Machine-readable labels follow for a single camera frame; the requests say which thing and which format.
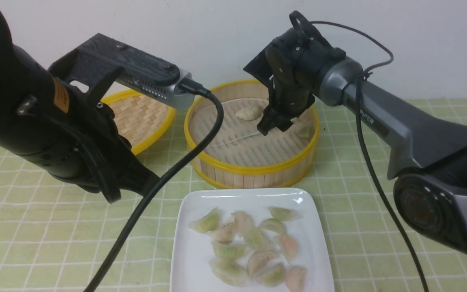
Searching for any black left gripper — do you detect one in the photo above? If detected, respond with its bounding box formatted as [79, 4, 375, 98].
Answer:
[0, 61, 159, 203]

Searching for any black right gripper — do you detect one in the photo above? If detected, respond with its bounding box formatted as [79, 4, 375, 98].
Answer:
[257, 78, 315, 136]

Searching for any white dumpling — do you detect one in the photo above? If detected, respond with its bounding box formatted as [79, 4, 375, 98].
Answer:
[235, 100, 267, 122]

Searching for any green dumpling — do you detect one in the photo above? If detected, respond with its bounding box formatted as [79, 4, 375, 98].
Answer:
[268, 206, 302, 222]
[189, 208, 221, 234]
[296, 122, 315, 140]
[243, 226, 272, 251]

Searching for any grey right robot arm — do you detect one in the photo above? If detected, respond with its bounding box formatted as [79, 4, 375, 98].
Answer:
[244, 27, 467, 254]

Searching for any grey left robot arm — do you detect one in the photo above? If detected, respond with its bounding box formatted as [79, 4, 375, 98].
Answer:
[0, 11, 160, 203]

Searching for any green dumpling upper middle plate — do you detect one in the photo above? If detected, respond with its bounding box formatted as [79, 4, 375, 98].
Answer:
[258, 218, 287, 234]

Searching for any green dumpling plate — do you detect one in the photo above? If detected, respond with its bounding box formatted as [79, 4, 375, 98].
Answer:
[255, 262, 287, 287]
[211, 241, 248, 261]
[209, 258, 248, 286]
[258, 218, 287, 234]

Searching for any pale pink dumpling upper plate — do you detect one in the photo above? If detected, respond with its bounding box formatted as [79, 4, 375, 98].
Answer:
[231, 211, 254, 237]

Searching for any pink dumpling right of plate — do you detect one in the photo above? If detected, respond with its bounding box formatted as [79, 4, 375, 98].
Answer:
[274, 234, 298, 264]

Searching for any pale dumpling left on plate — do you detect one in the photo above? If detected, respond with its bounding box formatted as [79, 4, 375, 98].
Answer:
[209, 222, 236, 244]

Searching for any green dumpling left middle plate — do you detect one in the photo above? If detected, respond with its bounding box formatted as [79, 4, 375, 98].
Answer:
[211, 241, 248, 261]

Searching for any pink dumpling lower centre plate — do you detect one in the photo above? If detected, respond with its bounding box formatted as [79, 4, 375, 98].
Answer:
[246, 251, 279, 279]

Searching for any green dumpling bottom centre plate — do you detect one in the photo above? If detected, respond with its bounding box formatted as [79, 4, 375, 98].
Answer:
[255, 262, 287, 287]

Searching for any pink dumpling bottom right plate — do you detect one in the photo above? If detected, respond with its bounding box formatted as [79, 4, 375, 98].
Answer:
[285, 266, 308, 292]

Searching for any green dumpling lower left plate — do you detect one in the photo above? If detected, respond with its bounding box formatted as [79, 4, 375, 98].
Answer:
[209, 258, 248, 286]

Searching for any white square plate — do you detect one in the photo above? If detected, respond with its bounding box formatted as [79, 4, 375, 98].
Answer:
[170, 187, 335, 292]

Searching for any white steamer liner paper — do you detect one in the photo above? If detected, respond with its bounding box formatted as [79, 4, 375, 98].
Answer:
[204, 98, 316, 167]

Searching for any bamboo steamer basket yellow rim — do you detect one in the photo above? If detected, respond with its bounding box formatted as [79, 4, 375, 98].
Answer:
[191, 80, 320, 189]

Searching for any bamboo steamer lid yellow rim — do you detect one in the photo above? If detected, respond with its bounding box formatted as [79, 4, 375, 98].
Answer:
[101, 89, 176, 155]

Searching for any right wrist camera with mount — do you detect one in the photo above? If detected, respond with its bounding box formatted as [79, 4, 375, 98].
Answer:
[243, 50, 274, 90]

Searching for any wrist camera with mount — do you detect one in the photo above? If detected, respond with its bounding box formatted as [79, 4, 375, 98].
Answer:
[48, 33, 195, 110]
[243, 50, 274, 90]

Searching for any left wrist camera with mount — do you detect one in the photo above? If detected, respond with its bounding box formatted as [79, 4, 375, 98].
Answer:
[48, 33, 195, 110]

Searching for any black left camera cable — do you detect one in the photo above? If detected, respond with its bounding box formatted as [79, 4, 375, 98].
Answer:
[83, 78, 225, 292]

